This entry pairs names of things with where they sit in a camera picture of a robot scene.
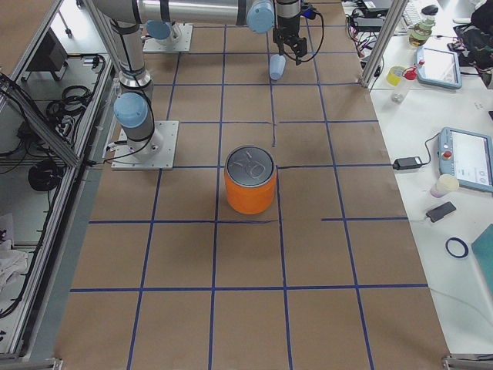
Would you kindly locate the white crumpled cloth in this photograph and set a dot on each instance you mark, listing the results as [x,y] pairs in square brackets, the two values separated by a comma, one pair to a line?
[13,263]

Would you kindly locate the light blue plastic cup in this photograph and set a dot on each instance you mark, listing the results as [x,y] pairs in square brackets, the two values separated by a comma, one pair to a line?
[277,66]

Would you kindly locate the far blue teach pendant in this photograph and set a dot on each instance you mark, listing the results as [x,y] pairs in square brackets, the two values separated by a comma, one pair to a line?
[438,68]

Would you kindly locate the white paper cup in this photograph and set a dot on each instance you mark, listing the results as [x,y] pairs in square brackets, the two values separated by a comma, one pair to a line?
[446,183]

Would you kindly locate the black power adapter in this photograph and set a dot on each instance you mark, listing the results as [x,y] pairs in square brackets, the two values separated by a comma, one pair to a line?
[407,163]

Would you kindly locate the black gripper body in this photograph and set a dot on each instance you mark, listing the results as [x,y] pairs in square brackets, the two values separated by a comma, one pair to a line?
[286,23]

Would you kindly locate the teal box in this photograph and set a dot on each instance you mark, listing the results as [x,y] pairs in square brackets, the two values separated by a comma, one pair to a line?
[483,250]

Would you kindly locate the black smartphone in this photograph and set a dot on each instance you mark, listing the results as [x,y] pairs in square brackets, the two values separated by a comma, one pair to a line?
[438,213]

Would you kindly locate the blue teach pendant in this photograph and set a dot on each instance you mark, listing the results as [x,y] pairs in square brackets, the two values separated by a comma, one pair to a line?
[466,156]
[438,68]

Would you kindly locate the orange can-shaped container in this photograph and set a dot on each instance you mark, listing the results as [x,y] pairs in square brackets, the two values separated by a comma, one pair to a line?
[250,177]

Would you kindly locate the yellow tape roll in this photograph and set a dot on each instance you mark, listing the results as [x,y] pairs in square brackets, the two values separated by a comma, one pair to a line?
[395,75]

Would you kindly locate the glass jar with lid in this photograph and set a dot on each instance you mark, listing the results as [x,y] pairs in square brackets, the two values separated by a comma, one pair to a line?
[421,32]

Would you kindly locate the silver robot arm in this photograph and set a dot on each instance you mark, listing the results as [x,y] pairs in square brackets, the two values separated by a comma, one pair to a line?
[163,31]
[126,17]

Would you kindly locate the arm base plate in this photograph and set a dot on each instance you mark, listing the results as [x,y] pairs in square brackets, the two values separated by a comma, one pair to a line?
[178,40]
[159,153]

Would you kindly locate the aluminium frame post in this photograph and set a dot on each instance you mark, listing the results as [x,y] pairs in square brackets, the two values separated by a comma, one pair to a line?
[392,19]

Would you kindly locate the near blue teach pendant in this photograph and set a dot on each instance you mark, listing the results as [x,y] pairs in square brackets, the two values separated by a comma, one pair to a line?
[466,156]

